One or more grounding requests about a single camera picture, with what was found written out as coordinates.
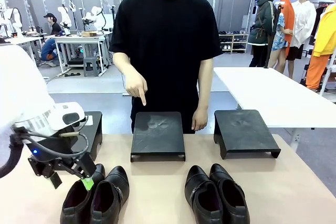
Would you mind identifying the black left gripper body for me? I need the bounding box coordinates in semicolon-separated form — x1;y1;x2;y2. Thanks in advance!
27;131;88;178

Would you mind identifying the black leather ankle shoe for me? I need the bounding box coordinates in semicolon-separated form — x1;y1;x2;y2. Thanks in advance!
59;163;106;224
90;165;130;224

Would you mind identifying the person's right forearm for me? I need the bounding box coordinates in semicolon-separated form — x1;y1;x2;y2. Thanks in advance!
112;51;144;82

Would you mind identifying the person's left forearm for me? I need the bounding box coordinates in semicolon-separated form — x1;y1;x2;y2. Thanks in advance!
195;57;213;113

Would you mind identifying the black shoe stand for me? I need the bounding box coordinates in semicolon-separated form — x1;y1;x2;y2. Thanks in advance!
130;111;186;162
213;109;281;159
70;111;103;161

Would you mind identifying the person in blue jacket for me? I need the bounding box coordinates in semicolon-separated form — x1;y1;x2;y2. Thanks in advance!
40;38;60;68

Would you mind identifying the person with black cap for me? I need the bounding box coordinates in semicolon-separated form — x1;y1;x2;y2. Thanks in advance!
43;13;63;36

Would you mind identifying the person in black t-shirt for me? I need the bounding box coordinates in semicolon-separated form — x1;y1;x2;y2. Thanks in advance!
109;0;224;134

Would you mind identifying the person's right hand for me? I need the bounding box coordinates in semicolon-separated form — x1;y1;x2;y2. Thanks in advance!
124;73;148;106

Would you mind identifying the person's left hand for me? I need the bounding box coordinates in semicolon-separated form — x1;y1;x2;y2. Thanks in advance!
191;110;209;132

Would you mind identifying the grey plastic stool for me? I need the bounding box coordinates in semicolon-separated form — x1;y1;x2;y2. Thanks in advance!
83;56;101;78

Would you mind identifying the white workbench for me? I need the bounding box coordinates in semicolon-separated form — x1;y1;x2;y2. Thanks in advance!
4;36;45;63

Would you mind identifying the white background desk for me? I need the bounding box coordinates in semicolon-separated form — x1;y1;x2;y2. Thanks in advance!
53;33;108;76

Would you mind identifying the wooden shoe rack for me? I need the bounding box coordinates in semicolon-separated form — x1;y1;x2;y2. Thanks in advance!
218;30;249;54

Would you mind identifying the white side table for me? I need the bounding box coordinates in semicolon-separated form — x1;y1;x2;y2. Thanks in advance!
213;66;336;154

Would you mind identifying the mannequin in green jacket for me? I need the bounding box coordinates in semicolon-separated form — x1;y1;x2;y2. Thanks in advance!
248;0;278;68

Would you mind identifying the mannequin in orange shirt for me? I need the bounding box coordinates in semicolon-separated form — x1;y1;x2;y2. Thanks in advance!
267;0;298;79

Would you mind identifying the mannequin in white shirt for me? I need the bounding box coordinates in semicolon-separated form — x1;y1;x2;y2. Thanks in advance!
285;0;318;61

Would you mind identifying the grey camera cable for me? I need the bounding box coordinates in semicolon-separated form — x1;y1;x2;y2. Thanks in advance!
59;131;89;159

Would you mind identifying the black braided cable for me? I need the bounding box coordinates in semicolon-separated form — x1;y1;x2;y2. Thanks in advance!
0;133;22;179

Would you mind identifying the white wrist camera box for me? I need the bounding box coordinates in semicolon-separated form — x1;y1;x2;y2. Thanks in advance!
49;102;87;131

